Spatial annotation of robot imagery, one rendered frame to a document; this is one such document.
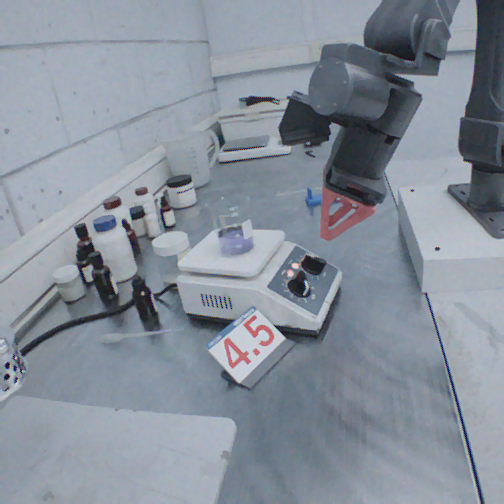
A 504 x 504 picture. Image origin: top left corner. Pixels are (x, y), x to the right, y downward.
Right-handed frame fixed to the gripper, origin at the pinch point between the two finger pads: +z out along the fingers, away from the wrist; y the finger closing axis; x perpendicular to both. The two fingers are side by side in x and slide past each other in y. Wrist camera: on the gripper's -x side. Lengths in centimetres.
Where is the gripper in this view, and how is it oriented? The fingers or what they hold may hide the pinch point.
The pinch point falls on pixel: (327, 227)
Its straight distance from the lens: 53.3
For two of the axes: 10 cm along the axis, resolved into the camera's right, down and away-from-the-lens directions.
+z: -3.2, 7.5, 5.8
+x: 9.3, 3.6, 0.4
